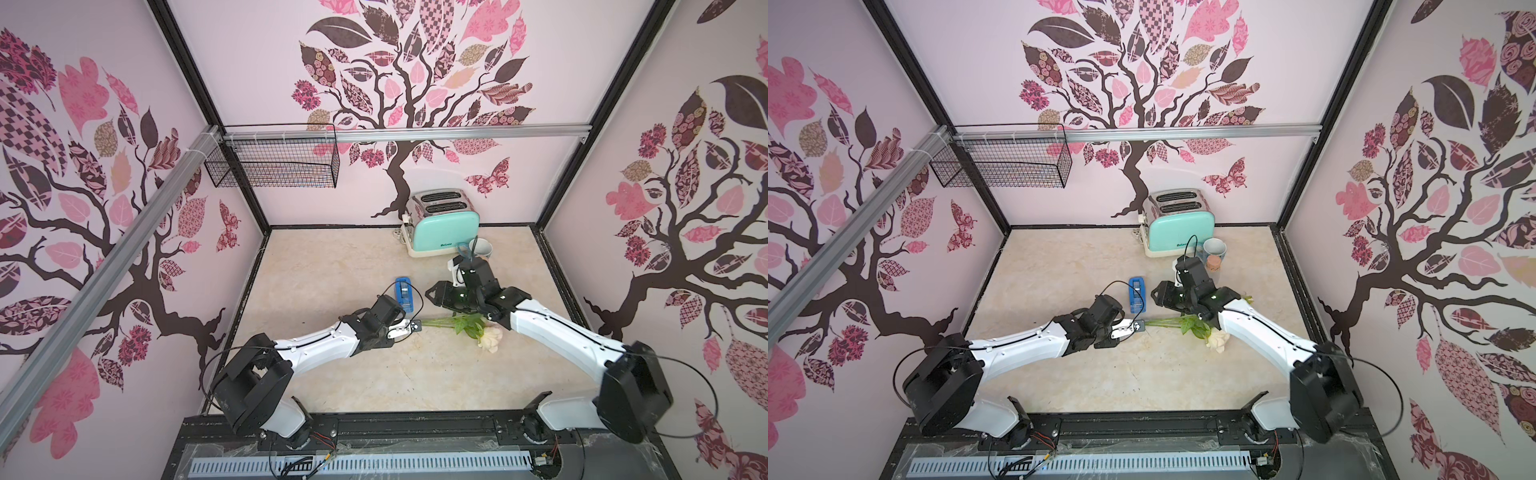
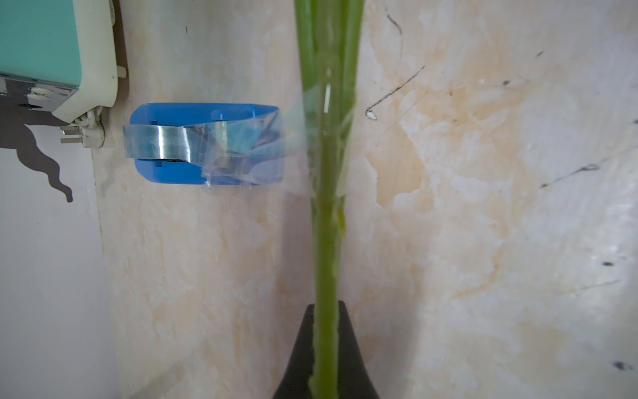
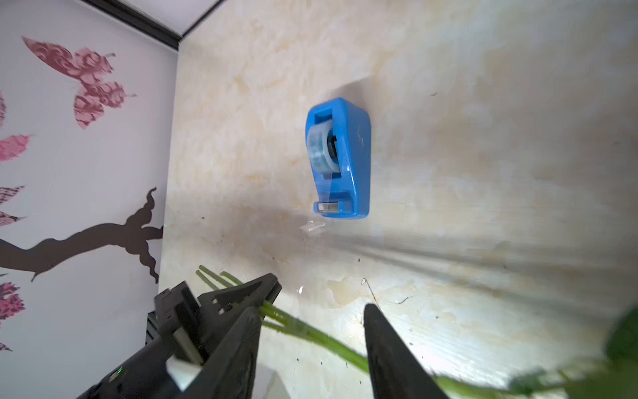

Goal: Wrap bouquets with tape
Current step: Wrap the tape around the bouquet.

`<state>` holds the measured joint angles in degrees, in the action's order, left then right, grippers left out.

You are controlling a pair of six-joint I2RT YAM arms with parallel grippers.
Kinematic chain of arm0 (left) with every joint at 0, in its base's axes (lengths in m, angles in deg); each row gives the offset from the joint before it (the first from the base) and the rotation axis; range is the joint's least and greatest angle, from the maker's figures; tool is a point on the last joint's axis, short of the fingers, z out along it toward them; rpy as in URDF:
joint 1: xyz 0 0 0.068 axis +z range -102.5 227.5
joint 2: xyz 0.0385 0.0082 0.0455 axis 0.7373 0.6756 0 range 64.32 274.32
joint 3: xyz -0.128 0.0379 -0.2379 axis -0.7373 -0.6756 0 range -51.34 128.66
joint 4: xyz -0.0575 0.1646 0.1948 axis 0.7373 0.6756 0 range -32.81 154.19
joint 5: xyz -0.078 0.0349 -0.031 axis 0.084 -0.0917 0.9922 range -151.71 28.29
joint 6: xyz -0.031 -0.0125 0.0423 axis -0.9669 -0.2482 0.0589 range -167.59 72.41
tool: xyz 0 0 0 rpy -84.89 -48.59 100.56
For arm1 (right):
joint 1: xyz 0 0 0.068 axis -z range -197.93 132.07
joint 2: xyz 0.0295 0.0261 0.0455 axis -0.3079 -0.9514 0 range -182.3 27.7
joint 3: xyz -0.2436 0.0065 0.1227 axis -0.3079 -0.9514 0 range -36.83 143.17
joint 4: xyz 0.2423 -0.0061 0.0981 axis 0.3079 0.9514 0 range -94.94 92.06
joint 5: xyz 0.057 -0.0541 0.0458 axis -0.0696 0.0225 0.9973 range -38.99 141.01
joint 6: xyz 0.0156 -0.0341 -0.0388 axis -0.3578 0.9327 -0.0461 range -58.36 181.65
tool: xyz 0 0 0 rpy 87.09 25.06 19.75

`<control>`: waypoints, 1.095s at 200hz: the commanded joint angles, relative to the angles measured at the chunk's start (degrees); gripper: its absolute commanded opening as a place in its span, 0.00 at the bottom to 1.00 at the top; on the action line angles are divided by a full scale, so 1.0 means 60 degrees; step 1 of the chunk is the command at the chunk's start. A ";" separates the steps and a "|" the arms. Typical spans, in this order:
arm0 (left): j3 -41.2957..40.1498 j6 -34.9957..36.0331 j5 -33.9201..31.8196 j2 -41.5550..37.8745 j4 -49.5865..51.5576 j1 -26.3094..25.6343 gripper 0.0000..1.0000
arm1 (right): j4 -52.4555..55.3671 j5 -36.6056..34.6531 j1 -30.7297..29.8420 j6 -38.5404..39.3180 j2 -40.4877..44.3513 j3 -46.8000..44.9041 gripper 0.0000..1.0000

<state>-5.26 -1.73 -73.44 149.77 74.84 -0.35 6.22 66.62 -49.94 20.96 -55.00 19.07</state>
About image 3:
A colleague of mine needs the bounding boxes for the artificial flower bouquet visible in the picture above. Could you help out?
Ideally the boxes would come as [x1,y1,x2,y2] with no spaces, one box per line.
[182,266,637,398]

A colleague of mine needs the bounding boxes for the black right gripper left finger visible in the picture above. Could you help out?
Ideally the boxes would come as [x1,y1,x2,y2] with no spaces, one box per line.
[179,308,262,399]

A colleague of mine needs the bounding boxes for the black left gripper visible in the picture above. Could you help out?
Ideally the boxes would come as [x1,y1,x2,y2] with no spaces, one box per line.
[80,273,282,398]

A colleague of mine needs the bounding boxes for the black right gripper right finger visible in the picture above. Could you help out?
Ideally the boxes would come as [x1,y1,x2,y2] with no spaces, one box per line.
[364,304,447,399]

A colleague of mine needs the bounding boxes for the clear adhesive tape strip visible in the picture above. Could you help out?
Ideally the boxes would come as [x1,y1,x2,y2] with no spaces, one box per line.
[300,220,326,234]

